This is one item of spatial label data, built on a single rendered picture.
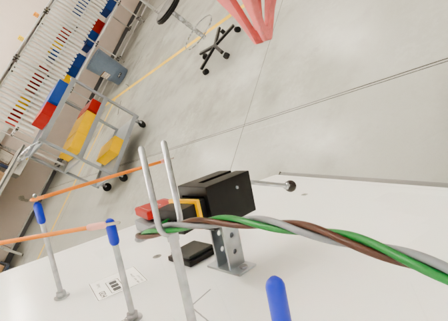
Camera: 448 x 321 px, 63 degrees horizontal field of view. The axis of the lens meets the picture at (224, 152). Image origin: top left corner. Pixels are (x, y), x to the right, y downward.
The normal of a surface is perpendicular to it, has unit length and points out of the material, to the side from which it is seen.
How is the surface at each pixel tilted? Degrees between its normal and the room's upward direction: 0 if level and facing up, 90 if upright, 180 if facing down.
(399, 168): 0
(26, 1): 90
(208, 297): 50
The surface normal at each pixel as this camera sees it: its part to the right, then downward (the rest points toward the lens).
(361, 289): -0.19, -0.97
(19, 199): 0.61, -0.15
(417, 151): -0.74, -0.46
